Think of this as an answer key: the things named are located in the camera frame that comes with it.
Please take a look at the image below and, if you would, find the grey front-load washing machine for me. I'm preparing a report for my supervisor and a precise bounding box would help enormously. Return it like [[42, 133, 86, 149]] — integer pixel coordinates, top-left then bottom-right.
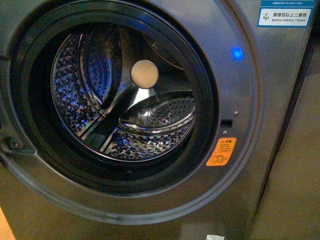
[[0, 0, 320, 240]]

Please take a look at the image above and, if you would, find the steel washing machine drum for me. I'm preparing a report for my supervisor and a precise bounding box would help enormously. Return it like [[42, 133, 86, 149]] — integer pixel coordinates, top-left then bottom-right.
[[50, 23, 196, 164]]

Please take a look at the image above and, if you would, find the white tape sticker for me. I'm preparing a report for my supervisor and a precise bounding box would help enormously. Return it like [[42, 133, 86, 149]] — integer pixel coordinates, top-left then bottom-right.
[[206, 234, 225, 240]]

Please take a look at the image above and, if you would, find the grey cabinet side panel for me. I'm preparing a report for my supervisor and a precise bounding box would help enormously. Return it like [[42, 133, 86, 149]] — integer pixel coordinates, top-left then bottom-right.
[[250, 31, 320, 240]]

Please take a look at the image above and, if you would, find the white blue info label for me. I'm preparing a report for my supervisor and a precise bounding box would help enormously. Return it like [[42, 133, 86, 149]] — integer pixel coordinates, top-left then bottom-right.
[[257, 0, 318, 28]]

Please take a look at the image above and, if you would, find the orange warning sticker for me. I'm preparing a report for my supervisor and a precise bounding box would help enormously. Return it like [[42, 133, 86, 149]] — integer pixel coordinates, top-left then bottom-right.
[[206, 137, 237, 167]]

